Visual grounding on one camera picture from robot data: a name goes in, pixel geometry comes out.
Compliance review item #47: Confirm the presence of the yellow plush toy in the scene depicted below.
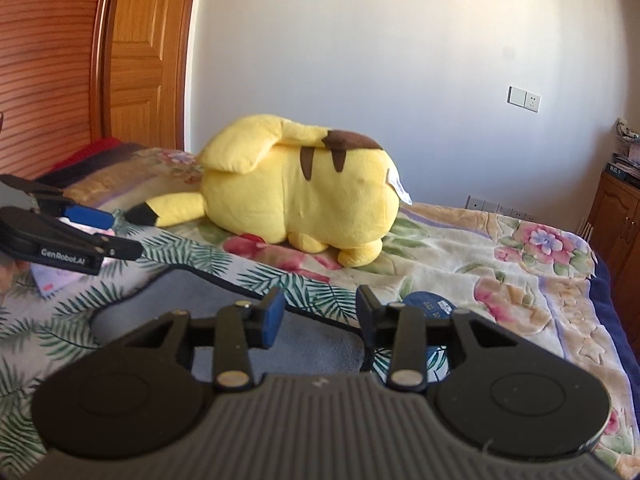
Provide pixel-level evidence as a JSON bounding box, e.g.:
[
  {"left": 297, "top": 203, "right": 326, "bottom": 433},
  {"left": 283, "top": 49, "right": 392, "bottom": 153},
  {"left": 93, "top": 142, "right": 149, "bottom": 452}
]
[{"left": 124, "top": 114, "right": 414, "bottom": 268}]

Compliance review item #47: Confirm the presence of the floral pillow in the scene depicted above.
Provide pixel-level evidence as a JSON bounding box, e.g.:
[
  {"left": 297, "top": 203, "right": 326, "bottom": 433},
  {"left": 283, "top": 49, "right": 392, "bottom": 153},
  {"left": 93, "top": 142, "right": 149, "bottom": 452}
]
[{"left": 64, "top": 147, "right": 207, "bottom": 212}]

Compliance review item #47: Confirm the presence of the wooden door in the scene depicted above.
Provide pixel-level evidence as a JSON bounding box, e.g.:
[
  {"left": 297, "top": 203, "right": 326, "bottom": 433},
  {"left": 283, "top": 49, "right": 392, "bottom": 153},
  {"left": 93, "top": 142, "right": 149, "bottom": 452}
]
[{"left": 100, "top": 0, "right": 202, "bottom": 152}]

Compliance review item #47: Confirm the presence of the pile of books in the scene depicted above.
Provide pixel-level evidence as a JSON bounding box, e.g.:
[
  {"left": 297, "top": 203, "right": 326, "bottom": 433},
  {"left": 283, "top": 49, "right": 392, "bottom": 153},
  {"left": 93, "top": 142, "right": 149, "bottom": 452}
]
[{"left": 604, "top": 117, "right": 640, "bottom": 190}]

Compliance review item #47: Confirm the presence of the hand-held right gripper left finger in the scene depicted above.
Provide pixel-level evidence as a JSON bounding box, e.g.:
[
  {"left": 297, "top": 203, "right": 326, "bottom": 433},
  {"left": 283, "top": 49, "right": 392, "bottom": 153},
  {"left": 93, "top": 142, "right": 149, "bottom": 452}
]
[{"left": 117, "top": 287, "right": 287, "bottom": 394}]

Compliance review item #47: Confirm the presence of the slatted wooden wardrobe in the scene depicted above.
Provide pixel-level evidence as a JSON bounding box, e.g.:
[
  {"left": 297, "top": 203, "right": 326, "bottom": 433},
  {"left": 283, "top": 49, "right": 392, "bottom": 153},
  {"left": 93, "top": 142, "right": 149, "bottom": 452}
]
[{"left": 0, "top": 0, "right": 118, "bottom": 181}]

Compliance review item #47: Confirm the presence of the wooden cabinet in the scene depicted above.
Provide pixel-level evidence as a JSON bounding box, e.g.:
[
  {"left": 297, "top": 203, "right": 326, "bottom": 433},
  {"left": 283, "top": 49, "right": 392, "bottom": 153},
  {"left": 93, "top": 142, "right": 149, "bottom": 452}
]
[{"left": 582, "top": 170, "right": 640, "bottom": 343}]

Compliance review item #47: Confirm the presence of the white wall switch socket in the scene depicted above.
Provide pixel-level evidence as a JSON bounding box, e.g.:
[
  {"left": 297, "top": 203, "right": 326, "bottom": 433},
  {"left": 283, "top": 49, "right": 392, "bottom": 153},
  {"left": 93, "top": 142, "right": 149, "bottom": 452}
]
[{"left": 507, "top": 85, "right": 542, "bottom": 114}]

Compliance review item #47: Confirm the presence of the palm leaf printed sheet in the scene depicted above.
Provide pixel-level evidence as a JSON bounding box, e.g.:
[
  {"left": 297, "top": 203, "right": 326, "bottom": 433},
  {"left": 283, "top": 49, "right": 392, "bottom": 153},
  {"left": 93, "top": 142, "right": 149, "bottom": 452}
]
[{"left": 0, "top": 209, "right": 363, "bottom": 467}]

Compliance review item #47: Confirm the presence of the grey-blue towel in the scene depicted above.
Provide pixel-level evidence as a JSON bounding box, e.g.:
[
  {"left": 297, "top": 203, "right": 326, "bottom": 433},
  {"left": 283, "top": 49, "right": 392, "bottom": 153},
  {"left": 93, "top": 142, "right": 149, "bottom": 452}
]
[{"left": 90, "top": 265, "right": 373, "bottom": 377}]

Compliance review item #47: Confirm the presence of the dark blue bed sheet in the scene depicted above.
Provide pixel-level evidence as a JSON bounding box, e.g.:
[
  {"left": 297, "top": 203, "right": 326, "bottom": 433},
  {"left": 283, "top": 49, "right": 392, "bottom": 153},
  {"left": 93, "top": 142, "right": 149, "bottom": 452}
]
[{"left": 589, "top": 257, "right": 640, "bottom": 413}]

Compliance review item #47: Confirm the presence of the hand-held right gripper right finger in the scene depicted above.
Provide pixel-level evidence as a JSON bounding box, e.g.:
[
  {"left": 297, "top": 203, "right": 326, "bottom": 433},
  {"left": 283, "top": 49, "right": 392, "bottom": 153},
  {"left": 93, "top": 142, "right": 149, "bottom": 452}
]
[{"left": 357, "top": 284, "right": 521, "bottom": 392}]

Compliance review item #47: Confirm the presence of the floral quilted blanket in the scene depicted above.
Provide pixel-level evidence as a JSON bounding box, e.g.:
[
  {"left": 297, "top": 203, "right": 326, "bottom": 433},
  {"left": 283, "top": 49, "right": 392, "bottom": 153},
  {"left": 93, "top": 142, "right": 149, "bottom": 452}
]
[{"left": 165, "top": 200, "right": 640, "bottom": 467}]

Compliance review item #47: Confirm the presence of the pink white paper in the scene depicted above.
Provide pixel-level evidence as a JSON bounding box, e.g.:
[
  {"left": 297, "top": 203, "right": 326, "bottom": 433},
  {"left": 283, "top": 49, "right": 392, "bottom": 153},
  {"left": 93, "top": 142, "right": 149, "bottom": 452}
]
[{"left": 30, "top": 259, "right": 103, "bottom": 298}]

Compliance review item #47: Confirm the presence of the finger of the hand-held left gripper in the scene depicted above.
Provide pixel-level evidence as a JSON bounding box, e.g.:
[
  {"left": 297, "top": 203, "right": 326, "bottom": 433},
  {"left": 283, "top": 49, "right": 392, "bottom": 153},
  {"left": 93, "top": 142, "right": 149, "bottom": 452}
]
[
  {"left": 0, "top": 174, "right": 115, "bottom": 231},
  {"left": 0, "top": 206, "right": 144, "bottom": 276}
]

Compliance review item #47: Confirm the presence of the red cloth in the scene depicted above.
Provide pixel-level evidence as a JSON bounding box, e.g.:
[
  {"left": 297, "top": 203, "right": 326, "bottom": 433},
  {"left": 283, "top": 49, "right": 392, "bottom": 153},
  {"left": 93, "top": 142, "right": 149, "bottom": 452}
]
[{"left": 59, "top": 137, "right": 123, "bottom": 167}]

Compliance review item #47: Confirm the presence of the row of wall sockets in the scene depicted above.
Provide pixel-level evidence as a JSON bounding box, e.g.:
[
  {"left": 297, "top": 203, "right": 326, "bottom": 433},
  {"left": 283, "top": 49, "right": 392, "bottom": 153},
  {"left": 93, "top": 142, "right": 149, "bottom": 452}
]
[{"left": 464, "top": 195, "right": 535, "bottom": 222}]

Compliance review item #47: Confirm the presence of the round blue label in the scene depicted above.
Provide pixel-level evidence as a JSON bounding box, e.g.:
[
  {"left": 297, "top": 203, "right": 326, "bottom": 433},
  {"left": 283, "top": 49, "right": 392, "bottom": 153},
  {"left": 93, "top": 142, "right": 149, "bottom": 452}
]
[{"left": 401, "top": 292, "right": 457, "bottom": 322}]

